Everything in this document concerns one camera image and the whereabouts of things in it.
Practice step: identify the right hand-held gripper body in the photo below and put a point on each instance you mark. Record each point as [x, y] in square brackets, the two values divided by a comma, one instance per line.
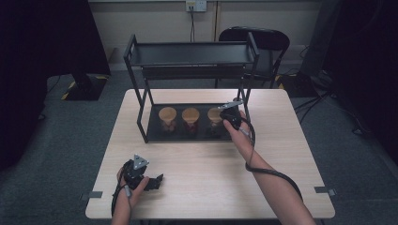
[231, 115]

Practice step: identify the black metal two-tier rack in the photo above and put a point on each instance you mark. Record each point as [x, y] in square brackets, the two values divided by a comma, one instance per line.
[191, 54]

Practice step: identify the grey tape strip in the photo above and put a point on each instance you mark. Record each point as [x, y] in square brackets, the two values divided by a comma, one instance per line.
[92, 195]
[324, 190]

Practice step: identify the dark stand base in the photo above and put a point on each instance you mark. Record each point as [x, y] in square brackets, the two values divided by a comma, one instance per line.
[300, 84]

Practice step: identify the black curtain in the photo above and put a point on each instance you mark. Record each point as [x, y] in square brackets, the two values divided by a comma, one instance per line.
[366, 62]
[47, 62]

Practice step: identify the black folding chair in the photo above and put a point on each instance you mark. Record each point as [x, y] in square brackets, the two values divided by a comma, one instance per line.
[266, 47]

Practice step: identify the person's right hand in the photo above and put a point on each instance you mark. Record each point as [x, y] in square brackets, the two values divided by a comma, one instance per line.
[241, 140]

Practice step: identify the orange cup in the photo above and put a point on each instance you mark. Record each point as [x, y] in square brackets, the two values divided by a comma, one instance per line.
[190, 117]
[167, 117]
[214, 117]

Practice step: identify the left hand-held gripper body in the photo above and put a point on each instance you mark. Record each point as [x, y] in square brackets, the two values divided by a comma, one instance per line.
[135, 173]

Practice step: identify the person's left hand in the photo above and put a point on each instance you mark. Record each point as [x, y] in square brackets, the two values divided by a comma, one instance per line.
[136, 195]

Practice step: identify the white wall outlet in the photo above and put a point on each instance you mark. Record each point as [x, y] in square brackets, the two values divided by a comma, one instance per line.
[196, 5]

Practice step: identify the black stand base striped tape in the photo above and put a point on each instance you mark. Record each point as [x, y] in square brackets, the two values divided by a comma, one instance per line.
[84, 89]

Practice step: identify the small brown round object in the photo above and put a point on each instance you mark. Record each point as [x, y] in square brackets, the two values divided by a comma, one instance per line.
[235, 99]

